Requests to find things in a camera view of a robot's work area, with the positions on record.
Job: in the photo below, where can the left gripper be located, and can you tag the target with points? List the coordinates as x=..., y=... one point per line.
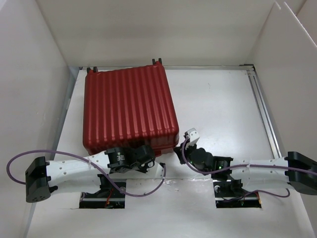
x=148, y=165

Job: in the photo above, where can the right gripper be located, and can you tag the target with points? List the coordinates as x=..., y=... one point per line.
x=179, y=150

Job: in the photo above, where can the red suitcase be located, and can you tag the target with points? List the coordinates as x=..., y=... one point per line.
x=129, y=107

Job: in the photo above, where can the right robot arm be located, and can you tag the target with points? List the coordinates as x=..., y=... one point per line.
x=295, y=171

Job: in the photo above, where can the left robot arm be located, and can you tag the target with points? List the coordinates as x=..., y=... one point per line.
x=90, y=174

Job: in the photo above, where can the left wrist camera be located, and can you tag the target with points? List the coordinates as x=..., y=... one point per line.
x=157, y=171

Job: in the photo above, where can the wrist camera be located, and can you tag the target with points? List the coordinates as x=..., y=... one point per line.
x=157, y=171
x=191, y=136

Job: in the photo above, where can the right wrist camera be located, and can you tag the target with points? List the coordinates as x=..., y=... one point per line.
x=191, y=136

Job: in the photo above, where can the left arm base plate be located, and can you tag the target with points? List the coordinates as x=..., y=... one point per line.
x=109, y=198

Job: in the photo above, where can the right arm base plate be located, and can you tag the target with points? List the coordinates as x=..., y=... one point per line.
x=230, y=194

